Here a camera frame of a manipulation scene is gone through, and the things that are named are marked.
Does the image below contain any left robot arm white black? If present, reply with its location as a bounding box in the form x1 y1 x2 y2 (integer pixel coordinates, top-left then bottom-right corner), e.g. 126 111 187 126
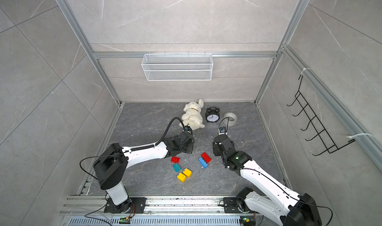
93 131 195 206

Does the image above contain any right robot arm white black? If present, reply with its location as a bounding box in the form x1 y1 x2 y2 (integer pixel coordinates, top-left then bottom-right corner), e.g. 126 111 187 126
213 134 322 226

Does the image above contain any small red lego brick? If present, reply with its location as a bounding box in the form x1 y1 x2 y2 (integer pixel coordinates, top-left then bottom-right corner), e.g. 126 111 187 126
171 156 180 163

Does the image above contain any long red lego brick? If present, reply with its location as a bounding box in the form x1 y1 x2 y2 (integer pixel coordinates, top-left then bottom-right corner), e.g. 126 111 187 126
201 152 211 164

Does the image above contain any teal lego brick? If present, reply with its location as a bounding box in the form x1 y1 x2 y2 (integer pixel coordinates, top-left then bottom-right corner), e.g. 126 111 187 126
173 163 181 172

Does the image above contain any long blue lego brick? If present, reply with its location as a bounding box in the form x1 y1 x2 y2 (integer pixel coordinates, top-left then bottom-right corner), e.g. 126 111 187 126
199 157 208 169

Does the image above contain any yellow lego brick middle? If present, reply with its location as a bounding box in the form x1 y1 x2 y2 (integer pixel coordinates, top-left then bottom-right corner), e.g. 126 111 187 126
183 168 192 178

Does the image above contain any yellow lego brick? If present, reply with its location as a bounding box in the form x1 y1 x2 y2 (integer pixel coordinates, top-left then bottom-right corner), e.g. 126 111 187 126
183 168 192 178
177 173 187 183

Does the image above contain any yellow lego brick lower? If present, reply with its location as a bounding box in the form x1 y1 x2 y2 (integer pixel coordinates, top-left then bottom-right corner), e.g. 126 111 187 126
177 173 187 183

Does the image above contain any grey tape roll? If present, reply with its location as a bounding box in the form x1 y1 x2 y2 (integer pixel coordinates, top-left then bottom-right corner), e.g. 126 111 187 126
222 112 238 127

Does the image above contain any white plush dog toy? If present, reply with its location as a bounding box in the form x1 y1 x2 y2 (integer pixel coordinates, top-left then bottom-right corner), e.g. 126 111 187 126
181 99 205 130

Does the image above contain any black alarm clock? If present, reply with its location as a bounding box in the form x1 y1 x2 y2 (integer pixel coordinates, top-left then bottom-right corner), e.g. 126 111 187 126
205 107 220 122

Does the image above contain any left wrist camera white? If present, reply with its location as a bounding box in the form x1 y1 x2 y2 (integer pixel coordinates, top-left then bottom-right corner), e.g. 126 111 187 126
185 125 193 134

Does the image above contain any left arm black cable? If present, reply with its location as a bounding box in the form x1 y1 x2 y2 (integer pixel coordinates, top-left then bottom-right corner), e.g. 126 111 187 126
155 116 189 146

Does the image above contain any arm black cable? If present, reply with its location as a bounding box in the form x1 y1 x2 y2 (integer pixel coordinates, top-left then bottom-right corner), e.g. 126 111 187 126
155 116 189 146
241 167 334 224

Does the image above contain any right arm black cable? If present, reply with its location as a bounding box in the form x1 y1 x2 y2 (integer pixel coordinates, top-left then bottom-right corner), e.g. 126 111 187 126
241 167 334 224

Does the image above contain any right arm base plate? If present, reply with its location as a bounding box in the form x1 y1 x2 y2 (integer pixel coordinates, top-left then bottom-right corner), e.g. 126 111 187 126
219 197 247 214

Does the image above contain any white wire mesh basket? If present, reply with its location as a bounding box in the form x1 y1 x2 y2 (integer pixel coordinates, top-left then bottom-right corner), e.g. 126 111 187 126
141 53 213 81

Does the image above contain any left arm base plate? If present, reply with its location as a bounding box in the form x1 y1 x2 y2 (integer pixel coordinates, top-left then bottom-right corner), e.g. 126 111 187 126
104 197 147 214

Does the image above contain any black wire hook rack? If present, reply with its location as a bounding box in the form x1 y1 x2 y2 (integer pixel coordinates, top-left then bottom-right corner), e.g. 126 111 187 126
286 75 356 156

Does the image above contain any aluminium mounting rail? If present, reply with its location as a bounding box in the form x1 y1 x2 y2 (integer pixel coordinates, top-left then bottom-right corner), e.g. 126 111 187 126
59 196 255 216

